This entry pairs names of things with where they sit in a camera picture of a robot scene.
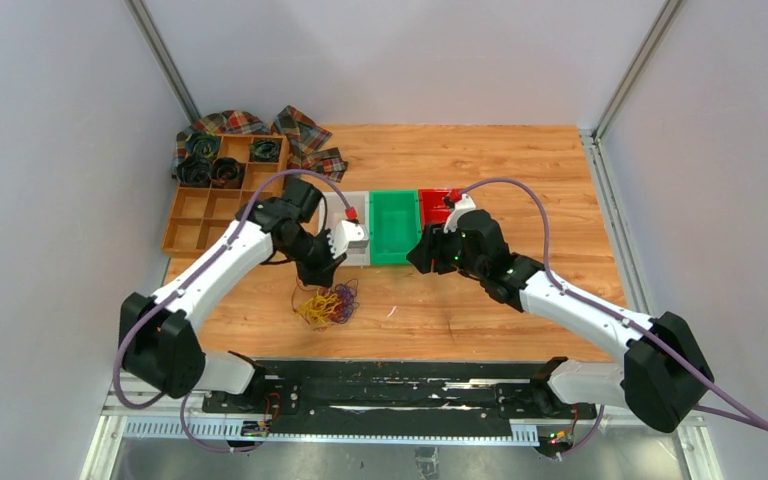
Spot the white plastic bin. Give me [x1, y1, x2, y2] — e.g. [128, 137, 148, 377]
[318, 192, 372, 268]

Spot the red plastic bin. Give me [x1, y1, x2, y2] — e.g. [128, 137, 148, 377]
[418, 189, 453, 233]

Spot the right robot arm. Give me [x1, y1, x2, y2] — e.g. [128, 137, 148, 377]
[406, 210, 714, 433]

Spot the red cable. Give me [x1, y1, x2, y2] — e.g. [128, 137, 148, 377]
[291, 280, 359, 326]

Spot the rolled dark tie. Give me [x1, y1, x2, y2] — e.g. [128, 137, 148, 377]
[210, 157, 245, 189]
[185, 132, 221, 160]
[249, 138, 282, 163]
[175, 155, 213, 188]

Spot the plaid cloth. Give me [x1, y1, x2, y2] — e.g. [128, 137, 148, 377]
[171, 105, 349, 182]

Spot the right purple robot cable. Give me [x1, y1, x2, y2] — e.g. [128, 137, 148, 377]
[446, 177, 768, 460]

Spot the green plastic bin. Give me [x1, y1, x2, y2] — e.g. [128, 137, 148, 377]
[369, 190, 421, 265]

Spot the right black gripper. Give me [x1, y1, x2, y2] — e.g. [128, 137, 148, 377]
[407, 222, 485, 279]

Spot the wooden compartment tray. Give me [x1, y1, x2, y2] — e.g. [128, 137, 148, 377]
[161, 134, 290, 259]

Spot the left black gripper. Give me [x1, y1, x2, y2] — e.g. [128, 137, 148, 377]
[281, 229, 348, 289]

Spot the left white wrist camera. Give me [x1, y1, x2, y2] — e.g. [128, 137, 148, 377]
[329, 220, 370, 258]

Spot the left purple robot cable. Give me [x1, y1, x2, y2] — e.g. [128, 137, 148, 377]
[112, 168, 359, 455]

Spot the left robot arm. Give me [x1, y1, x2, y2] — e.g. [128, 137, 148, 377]
[113, 169, 365, 413]

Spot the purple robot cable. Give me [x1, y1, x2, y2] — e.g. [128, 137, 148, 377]
[112, 168, 359, 455]
[446, 177, 768, 460]

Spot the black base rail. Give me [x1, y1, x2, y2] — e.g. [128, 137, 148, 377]
[185, 357, 670, 439]

